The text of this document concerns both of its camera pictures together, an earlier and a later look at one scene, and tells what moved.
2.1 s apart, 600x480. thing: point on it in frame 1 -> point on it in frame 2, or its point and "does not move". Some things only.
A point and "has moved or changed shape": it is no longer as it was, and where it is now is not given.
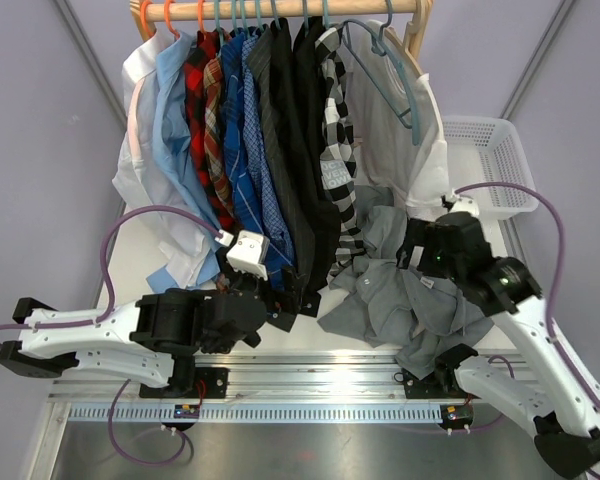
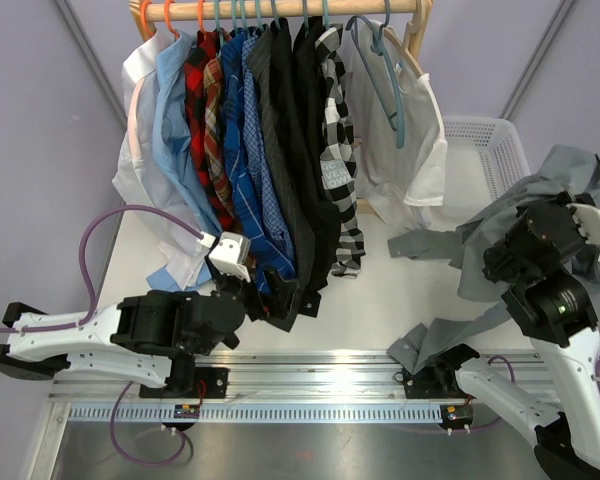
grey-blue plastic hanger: (380, 49) has moved or changed shape
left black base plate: (191, 383) does not move
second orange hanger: (167, 4) does not move
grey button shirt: (414, 311) -> (483, 300)
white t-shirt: (397, 119) does not move
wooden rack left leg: (135, 7) does not move
